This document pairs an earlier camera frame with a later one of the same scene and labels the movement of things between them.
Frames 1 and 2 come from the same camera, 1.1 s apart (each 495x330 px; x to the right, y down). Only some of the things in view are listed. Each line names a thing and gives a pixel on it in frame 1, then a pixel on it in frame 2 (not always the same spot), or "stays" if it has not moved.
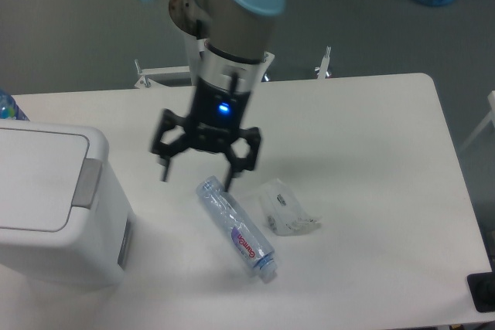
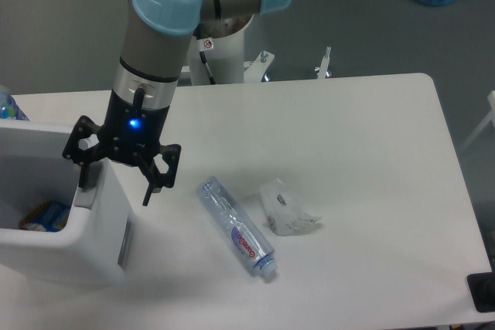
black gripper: [216, 113] -> [131, 134]
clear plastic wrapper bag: [282, 212] stays
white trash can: [65, 222] stays
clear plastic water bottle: [250, 244] stays
